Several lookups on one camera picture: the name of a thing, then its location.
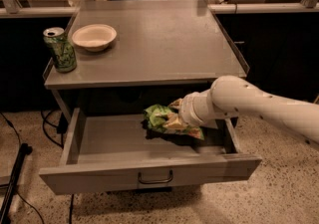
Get white paper bowl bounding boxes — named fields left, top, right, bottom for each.
left=72, top=24, right=117, bottom=52

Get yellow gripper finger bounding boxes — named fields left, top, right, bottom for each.
left=157, top=112, right=187, bottom=130
left=168, top=98, right=182, bottom=110

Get black floor cables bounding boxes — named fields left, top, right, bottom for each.
left=40, top=108, right=69, bottom=149

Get open grey top drawer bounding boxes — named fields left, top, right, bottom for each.
left=39, top=108, right=261, bottom=194

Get green rice chip bag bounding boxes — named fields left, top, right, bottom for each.
left=144, top=104, right=204, bottom=140

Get black stand leg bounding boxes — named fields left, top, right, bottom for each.
left=0, top=143, right=32, bottom=224

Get black cable under drawer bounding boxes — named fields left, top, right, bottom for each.
left=68, top=193, right=76, bottom=224

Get green soda can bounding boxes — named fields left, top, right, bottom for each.
left=43, top=27, right=77, bottom=73

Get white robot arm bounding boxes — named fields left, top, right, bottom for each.
left=156, top=76, right=319, bottom=149

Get metal drawer handle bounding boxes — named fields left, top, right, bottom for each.
left=138, top=170, right=173, bottom=185

